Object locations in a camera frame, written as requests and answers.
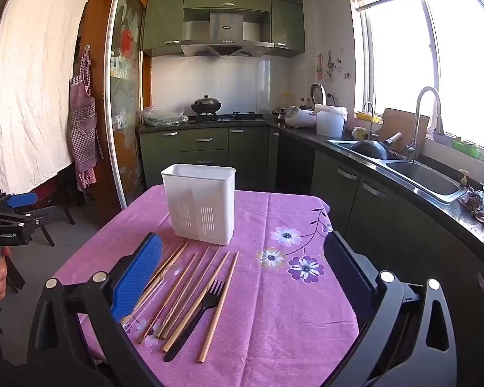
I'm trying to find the white plastic bucket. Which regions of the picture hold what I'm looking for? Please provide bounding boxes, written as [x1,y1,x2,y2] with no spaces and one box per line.
[315,104,348,138]

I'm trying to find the kitchen window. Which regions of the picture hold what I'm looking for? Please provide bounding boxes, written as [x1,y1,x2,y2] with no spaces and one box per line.
[353,0,484,158]

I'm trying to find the wooden cutting board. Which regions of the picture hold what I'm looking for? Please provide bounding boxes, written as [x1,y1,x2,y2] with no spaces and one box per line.
[377,107,430,152]

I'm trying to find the steel range hood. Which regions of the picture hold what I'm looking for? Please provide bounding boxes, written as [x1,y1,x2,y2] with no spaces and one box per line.
[181,10,275,59]

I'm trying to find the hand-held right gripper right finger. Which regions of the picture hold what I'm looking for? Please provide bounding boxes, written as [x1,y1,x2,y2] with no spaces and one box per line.
[323,231,458,387]

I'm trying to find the yellow dish rack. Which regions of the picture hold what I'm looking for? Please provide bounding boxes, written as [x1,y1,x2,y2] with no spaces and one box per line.
[355,111,384,124]

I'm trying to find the crumpled dish rag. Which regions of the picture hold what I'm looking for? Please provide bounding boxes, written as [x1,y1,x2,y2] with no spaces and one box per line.
[458,183,484,224]

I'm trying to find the dark wooden chair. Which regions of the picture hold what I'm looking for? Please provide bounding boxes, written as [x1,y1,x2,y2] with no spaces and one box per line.
[34,169,76,247]

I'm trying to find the black gas stove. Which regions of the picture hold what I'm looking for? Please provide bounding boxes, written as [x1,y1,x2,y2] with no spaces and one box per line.
[188,111,267,124]

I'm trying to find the hanging kitchen tools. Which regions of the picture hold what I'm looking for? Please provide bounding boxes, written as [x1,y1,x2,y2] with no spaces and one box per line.
[315,50,335,81]

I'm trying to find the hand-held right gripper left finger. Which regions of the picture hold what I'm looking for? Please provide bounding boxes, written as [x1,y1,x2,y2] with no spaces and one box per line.
[27,233,164,387]

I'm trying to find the white plastic utensil holder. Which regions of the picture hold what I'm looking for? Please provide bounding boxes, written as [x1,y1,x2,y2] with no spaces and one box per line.
[161,164,237,246]

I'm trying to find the small steel faucet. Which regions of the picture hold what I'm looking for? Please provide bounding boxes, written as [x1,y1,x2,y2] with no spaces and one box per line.
[363,101,377,142]

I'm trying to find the person's left hand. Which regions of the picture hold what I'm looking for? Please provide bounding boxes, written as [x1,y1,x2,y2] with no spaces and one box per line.
[0,246,13,302]

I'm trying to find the checkered apron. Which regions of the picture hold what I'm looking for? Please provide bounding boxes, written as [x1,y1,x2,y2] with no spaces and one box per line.
[68,50,105,192]

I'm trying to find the purple floral tablecloth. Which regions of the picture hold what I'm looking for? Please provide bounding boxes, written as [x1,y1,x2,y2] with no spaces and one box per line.
[52,184,361,387]

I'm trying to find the black frying pan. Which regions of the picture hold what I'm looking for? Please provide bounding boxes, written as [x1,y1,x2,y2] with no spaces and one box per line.
[350,132,403,160]

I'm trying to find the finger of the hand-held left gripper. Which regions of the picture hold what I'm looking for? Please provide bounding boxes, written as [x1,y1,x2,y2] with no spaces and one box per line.
[0,192,38,215]
[0,205,63,232]

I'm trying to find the steel kitchen sink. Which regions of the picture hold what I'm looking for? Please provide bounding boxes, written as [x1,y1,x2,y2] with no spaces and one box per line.
[327,139,469,204]

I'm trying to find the white hanging sheet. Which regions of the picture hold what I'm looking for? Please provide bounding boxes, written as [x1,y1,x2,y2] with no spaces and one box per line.
[0,0,90,194]

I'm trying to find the plastic bag of vegetables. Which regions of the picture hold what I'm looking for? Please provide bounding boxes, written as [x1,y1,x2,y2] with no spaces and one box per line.
[142,106,189,127]

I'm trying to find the sliding glass door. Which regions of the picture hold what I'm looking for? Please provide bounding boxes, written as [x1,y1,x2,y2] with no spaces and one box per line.
[104,0,148,210]

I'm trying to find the black wok with lid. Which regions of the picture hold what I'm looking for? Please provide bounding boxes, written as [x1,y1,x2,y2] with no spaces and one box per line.
[190,95,223,115]

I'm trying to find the green upper cabinets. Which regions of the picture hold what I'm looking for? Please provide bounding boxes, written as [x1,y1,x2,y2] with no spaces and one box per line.
[142,0,306,58]

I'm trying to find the black plastic fork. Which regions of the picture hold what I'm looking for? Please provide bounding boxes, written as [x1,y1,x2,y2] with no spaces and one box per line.
[164,278,226,362]

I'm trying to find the green plastic container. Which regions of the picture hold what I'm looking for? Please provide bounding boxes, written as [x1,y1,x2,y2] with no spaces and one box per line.
[451,136,480,158]

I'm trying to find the tall steel faucet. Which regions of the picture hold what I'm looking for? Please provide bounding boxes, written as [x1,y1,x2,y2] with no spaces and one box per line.
[406,86,445,162]

